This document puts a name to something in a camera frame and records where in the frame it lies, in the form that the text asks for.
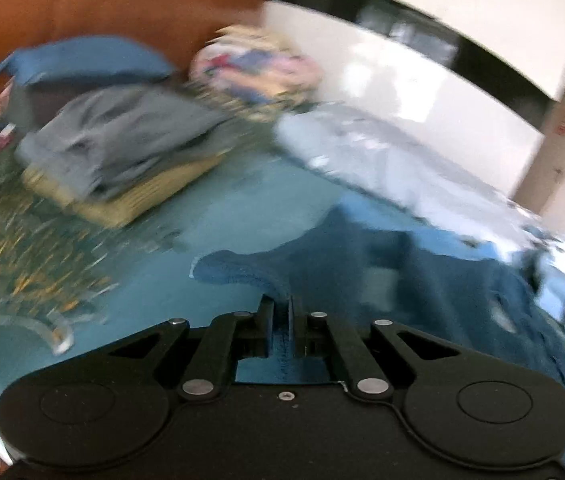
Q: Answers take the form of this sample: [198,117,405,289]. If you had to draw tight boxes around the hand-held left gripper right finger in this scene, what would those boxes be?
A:
[287,296,458,403]

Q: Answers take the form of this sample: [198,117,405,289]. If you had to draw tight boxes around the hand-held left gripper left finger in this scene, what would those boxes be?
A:
[107,294,277,403]

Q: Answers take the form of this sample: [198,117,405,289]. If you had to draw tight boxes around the blue fleece garment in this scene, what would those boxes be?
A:
[190,202,558,386]

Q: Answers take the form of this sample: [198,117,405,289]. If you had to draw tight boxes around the grey folded clothes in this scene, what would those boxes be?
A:
[15,82,243,201]

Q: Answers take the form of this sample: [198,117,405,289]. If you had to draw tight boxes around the patterned teal bedspread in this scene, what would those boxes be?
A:
[0,100,565,480]

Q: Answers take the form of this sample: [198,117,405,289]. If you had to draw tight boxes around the yellow folded cloth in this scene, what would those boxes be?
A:
[21,152,228,228]

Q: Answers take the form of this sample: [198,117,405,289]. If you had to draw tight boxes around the light blue quilt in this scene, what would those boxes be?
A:
[275,102,548,256]

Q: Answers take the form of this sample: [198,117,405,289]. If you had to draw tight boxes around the colourful folded blanket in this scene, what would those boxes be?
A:
[187,25,323,121]

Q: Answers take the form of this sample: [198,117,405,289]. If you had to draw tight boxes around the white glossy wardrobe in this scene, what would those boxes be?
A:
[257,0,565,201]

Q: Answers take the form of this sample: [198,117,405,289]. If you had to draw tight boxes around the beige door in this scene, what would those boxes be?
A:
[513,90,565,216]

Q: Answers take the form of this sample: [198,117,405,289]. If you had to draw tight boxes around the blue pillow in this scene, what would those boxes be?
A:
[0,35,178,86]

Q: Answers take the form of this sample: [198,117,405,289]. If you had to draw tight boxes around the orange wooden headboard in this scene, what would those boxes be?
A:
[0,0,273,116]

